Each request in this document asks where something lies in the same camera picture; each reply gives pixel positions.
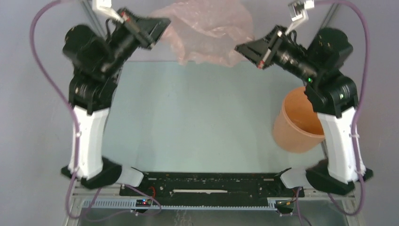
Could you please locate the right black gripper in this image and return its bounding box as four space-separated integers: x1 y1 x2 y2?
235 24 321 84

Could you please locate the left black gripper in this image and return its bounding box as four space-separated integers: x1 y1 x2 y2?
98 8 171 78

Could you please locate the pink plastic trash bag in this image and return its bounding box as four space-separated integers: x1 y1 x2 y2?
151 0 254 67

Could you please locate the orange trash bin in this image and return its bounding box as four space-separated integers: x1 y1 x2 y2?
272 87 325 153

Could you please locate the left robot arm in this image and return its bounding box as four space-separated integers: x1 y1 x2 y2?
61 8 171 196

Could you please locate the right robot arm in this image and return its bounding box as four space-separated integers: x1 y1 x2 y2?
234 25 373 197

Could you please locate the small electronics board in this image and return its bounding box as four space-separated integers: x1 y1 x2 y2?
135 199 152 207

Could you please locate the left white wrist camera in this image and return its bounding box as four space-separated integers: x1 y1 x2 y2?
91 0 124 23

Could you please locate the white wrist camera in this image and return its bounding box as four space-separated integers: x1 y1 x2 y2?
285 0 315 35
91 0 124 23

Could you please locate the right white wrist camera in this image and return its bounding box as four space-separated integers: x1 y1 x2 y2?
285 0 315 35

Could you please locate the left corner frame post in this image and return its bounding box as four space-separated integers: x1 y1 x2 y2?
81 0 123 68

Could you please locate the corner frame post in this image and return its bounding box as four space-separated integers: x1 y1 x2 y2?
300 0 343 68
81 0 123 68

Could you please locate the right corner frame post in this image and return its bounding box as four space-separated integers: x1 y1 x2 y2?
300 0 343 68

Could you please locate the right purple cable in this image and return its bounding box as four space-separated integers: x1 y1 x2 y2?
294 0 371 226

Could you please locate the purple cable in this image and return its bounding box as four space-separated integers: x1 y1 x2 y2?
29 0 163 219
294 0 371 226

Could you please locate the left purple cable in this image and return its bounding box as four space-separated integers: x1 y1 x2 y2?
29 0 163 219

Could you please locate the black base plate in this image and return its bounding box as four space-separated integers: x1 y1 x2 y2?
137 172 296 198

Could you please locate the aluminium frame rail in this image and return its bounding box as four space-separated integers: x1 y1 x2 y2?
67 184 356 211

